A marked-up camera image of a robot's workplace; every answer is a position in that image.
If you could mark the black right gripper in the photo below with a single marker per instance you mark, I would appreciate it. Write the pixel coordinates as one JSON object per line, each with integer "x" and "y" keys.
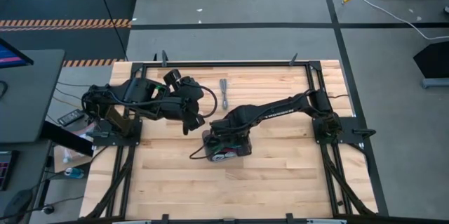
{"x": 229, "y": 129}

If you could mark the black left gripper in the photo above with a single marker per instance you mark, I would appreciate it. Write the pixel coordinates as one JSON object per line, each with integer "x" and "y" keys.
{"x": 186, "y": 110}

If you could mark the translucent grey plastic bin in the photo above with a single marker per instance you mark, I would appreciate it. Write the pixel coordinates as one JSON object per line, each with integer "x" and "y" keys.
{"x": 245, "y": 150}

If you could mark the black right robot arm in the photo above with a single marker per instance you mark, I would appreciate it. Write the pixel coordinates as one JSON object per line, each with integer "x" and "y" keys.
{"x": 280, "y": 110}

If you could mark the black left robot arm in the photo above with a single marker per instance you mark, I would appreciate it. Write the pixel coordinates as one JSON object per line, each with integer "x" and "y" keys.
{"x": 140, "y": 94}

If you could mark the black remote control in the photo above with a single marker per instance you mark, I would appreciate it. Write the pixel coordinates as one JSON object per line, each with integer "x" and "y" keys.
{"x": 70, "y": 118}

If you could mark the blue water bottle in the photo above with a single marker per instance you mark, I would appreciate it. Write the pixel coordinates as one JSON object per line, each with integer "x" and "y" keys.
{"x": 73, "y": 172}

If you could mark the dark grey desk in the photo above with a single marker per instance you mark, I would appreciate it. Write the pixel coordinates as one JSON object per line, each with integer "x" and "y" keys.
{"x": 31, "y": 153}
{"x": 31, "y": 94}

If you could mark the black hazard-striped floor mat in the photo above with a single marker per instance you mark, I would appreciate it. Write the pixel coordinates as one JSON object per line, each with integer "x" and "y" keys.
{"x": 70, "y": 6}

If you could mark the black computer mouse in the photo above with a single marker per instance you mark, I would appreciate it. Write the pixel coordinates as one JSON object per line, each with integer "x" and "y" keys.
{"x": 17, "y": 203}

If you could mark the computer keyboard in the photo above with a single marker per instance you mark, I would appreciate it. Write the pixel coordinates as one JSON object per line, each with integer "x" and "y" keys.
{"x": 5, "y": 171}

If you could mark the computer monitor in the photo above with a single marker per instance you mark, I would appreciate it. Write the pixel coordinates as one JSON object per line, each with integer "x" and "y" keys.
{"x": 8, "y": 57}

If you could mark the black panel stand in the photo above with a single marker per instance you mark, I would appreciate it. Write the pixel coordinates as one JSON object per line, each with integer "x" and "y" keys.
{"x": 435, "y": 59}

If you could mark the black aluminium table frame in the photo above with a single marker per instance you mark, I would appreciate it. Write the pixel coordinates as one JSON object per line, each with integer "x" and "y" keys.
{"x": 210, "y": 64}

